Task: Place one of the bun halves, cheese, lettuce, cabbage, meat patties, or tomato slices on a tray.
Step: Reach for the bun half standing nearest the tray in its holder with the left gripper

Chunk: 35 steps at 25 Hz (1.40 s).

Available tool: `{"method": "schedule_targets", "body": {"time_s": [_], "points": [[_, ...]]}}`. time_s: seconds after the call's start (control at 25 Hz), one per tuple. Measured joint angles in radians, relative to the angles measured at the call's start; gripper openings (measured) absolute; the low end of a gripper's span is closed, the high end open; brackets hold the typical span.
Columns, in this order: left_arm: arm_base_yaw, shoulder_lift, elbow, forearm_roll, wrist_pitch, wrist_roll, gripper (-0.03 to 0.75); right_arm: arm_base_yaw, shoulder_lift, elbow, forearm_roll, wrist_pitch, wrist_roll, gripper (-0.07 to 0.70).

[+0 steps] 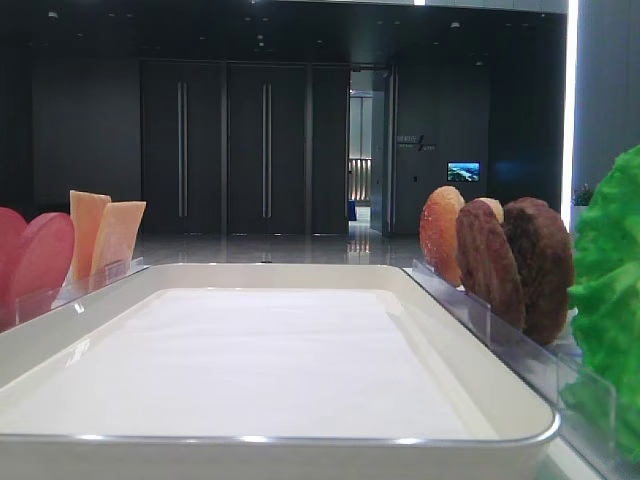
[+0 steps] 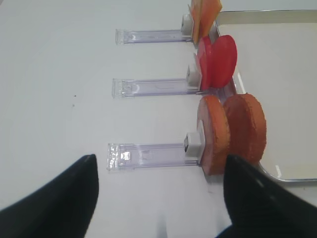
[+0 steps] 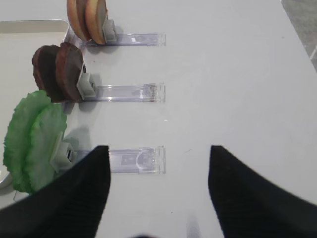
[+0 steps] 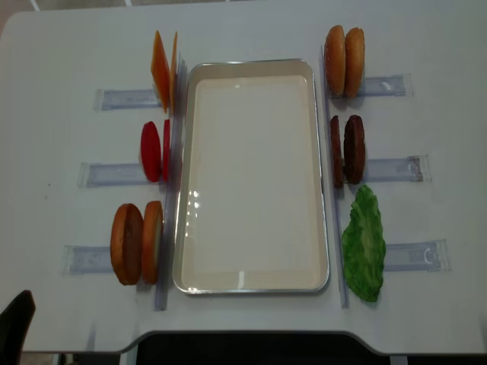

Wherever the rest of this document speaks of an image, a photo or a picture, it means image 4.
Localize bun slice pale face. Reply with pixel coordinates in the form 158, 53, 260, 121
142, 201, 164, 284

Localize red tomato slice right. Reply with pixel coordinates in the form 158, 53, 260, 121
161, 119, 170, 182

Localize red tomato slice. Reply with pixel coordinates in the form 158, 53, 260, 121
161, 119, 170, 182
140, 121, 161, 183

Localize red tomato slice left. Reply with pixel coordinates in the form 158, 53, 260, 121
140, 121, 161, 183

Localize brown meat patty left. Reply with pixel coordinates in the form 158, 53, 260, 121
329, 116, 343, 189

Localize brown meat patty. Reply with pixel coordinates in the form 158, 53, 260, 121
344, 115, 366, 185
329, 116, 343, 189

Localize brown meat patty right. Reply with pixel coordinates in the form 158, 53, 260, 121
344, 115, 366, 185

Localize orange cheese slice right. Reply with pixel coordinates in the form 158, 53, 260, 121
170, 32, 178, 115

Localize orange cheese slice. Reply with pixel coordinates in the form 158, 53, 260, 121
170, 32, 178, 115
151, 30, 170, 113

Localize green lettuce leaf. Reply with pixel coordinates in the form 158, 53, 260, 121
342, 185, 387, 303

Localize orange cheese slice left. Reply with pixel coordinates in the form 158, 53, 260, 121
151, 30, 170, 113

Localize white rectangular metal tray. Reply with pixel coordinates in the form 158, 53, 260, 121
173, 59, 329, 295

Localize brown bun slice left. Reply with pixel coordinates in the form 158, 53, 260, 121
110, 203, 143, 285

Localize golden bun top left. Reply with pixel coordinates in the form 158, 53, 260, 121
323, 25, 345, 97

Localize golden bun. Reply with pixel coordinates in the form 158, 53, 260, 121
323, 25, 345, 97
344, 27, 365, 98

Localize golden bun top right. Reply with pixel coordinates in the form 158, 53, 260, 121
344, 27, 365, 98

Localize long clear rail left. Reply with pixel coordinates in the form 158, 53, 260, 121
154, 54, 188, 312

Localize long clear rail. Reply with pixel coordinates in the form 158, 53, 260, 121
154, 54, 188, 312
320, 44, 349, 309

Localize long clear rail right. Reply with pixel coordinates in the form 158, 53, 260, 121
320, 44, 349, 309

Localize clear holder rail middle left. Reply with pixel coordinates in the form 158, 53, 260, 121
78, 163, 149, 188

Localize clear holder rail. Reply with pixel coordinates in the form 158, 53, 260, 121
62, 246, 113, 275
94, 89, 161, 111
362, 154, 432, 183
78, 163, 149, 188
384, 240, 450, 272
358, 73, 414, 97

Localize clear holder rail top left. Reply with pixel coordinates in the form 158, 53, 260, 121
94, 89, 161, 111

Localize clear holder rail middle right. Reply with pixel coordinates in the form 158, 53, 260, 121
362, 154, 432, 183

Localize clear holder rail bottom left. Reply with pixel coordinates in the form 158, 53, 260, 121
62, 246, 113, 275

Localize clear holder rail top right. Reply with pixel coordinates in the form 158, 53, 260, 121
358, 73, 414, 97

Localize clear holder rail bottom right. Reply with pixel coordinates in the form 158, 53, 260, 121
384, 240, 450, 272

